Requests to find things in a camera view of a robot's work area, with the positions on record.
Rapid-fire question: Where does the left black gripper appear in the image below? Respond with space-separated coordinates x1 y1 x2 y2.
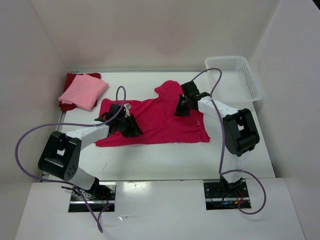
116 114 144 139

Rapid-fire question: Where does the magenta t shirt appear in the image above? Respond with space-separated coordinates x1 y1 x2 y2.
95 80 210 148

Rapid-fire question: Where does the light pink t shirt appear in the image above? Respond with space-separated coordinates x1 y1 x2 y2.
57 73 109 111

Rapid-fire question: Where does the dark red t shirt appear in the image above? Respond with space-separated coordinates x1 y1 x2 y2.
58 72 102 112

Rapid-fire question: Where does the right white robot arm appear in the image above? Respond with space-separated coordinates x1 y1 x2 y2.
174 92 260 197

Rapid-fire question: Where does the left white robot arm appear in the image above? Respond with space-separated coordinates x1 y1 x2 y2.
38 112 143 200

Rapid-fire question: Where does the white plastic basket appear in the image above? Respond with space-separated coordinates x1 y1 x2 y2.
204 55 263 106

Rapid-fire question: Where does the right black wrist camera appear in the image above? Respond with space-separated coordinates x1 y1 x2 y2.
180 80 200 98

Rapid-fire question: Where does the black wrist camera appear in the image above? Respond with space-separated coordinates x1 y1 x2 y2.
106 103 126 121
180 80 200 98

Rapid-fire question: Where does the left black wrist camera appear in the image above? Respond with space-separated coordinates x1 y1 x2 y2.
106 103 126 121

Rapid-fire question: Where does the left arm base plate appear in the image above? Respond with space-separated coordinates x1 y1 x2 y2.
68 181 117 213

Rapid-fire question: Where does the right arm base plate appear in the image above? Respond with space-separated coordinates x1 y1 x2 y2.
203 180 252 210

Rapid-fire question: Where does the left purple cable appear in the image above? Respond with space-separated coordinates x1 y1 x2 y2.
14 85 127 234

